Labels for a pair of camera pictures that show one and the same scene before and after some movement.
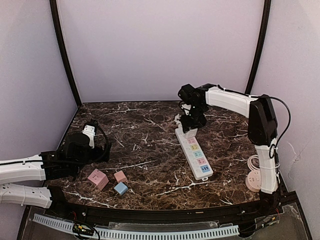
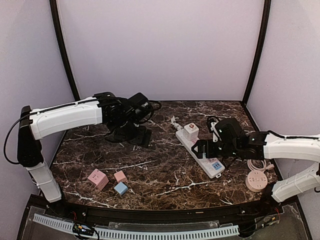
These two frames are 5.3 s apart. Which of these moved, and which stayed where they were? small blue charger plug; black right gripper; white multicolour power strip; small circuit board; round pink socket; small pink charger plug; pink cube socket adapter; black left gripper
Moved: white multicolour power strip; black left gripper; black right gripper
Stayed: small pink charger plug; small circuit board; round pink socket; pink cube socket adapter; small blue charger plug
